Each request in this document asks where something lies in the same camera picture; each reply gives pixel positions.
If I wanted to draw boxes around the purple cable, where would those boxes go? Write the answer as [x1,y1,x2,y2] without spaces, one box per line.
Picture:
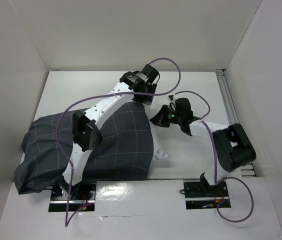
[168,90,254,223]
[55,57,182,228]

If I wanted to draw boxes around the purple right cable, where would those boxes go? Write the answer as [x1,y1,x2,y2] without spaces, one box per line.
[168,90,254,223]

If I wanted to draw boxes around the aluminium rail frame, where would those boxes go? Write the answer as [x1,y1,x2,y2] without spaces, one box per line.
[215,69,256,178]

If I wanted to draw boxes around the white pillow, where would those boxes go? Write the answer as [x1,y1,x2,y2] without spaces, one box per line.
[143,104,170,162]

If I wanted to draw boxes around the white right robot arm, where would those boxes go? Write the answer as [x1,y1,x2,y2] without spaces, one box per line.
[150,98,257,196]

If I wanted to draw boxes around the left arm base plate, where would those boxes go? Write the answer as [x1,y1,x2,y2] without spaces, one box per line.
[48,182,97,213]

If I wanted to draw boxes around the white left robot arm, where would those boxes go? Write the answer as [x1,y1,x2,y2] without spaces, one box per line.
[59,64,160,200]

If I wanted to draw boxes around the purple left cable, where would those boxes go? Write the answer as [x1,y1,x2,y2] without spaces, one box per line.
[55,57,182,228]

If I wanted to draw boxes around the dark grey checked pillowcase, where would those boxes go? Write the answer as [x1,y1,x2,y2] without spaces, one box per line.
[14,101,154,195]

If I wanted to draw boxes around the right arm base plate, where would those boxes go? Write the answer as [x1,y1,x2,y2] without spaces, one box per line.
[179,181,231,210]

